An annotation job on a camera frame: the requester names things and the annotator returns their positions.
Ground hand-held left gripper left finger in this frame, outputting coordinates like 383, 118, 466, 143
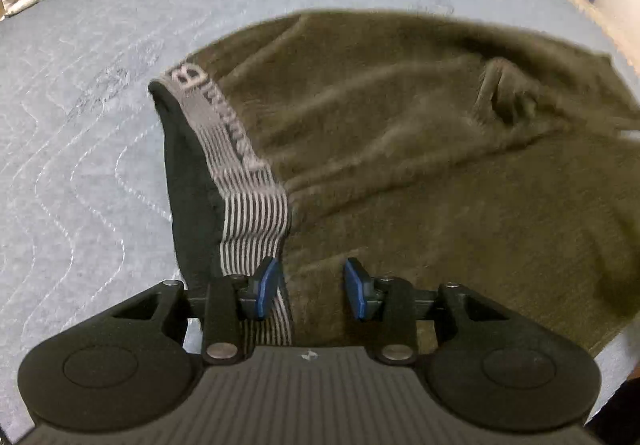
107, 257, 281, 366

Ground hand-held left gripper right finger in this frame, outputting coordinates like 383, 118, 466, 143
344, 258, 507, 366

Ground olive green corduroy pants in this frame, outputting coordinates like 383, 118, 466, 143
149, 10, 640, 366

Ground grey quilted bed mattress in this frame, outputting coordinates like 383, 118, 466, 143
0, 0, 640, 436

